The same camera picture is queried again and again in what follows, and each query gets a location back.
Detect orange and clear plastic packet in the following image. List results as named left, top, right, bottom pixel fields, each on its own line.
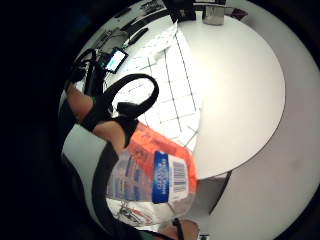
left=105, top=121, right=200, bottom=232

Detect black smartphone with lit screen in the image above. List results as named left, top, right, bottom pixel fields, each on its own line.
left=103, top=47, right=130, bottom=75

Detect white grid mat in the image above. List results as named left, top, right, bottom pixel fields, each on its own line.
left=111, top=23, right=205, bottom=149

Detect black keyboard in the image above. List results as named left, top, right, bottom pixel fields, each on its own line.
left=119, top=9, right=172, bottom=35

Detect black monitor stand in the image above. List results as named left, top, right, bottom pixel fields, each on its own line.
left=162, top=0, right=198, bottom=24

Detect grey box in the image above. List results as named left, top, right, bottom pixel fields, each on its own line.
left=202, top=5, right=226, bottom=27

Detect dark red object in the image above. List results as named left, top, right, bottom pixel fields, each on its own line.
left=229, top=8, right=250, bottom=22

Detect black cables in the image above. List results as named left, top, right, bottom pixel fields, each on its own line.
left=68, top=48, right=103, bottom=96

